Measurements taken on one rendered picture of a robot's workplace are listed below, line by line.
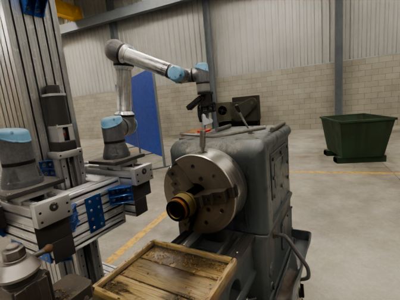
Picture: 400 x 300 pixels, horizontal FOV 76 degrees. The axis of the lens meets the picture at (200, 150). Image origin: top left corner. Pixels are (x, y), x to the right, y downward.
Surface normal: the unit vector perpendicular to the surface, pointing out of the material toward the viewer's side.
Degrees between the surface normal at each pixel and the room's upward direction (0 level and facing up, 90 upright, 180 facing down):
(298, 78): 90
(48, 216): 90
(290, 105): 90
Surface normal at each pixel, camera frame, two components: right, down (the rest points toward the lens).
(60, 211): 0.86, 0.01
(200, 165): -0.49, 0.20
